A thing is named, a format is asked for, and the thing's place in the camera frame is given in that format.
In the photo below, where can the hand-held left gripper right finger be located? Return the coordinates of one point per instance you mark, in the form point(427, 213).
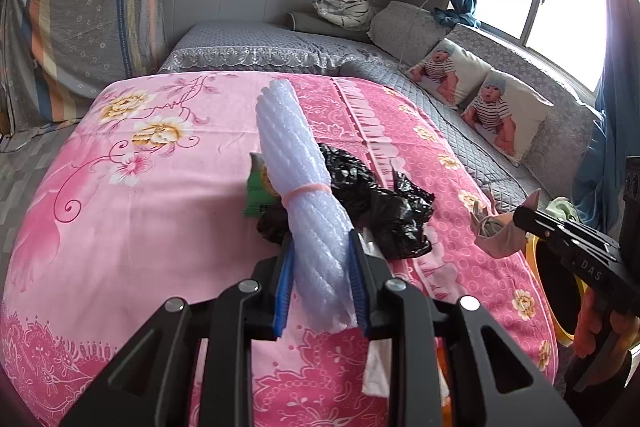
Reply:
point(357, 292)

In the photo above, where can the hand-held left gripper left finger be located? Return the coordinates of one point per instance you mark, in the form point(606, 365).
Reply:
point(282, 292)

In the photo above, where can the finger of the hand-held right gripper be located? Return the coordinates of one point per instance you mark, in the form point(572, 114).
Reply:
point(555, 232)

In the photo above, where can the cream paper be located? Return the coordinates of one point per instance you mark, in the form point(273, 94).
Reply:
point(497, 232)

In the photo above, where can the yellow round bin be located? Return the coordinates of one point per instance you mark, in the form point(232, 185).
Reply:
point(555, 297)

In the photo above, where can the white tissue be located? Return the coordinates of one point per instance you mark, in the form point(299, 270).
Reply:
point(376, 367)

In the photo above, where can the black plastic bag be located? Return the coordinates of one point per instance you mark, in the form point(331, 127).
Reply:
point(390, 212)

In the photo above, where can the green snack packet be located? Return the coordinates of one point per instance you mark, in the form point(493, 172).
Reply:
point(257, 192)

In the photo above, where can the orange snack wrapper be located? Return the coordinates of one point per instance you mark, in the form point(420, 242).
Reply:
point(442, 362)

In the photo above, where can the white foam net bundle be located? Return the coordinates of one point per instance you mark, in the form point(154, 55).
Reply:
point(295, 147)

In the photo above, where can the person's right hand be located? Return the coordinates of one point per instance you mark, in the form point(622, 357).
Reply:
point(586, 322)

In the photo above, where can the light green cloth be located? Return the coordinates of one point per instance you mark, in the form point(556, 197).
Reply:
point(561, 209)

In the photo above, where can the baby print pillow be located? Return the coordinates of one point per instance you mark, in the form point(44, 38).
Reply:
point(447, 72)
point(505, 117)

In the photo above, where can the pink floral blanket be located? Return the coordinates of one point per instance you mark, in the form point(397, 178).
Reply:
point(150, 232)

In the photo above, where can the grey sofa cushion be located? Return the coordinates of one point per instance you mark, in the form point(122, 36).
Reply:
point(410, 32)

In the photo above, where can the grey quilted sofa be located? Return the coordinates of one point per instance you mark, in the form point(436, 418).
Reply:
point(240, 44)

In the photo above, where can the dark grey pillow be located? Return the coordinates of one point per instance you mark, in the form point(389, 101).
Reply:
point(310, 23)

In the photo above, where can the white tiger plush toy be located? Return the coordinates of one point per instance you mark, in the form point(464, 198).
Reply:
point(345, 2)

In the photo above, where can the striped sheet over wardrobe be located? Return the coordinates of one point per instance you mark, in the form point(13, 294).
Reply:
point(85, 17)

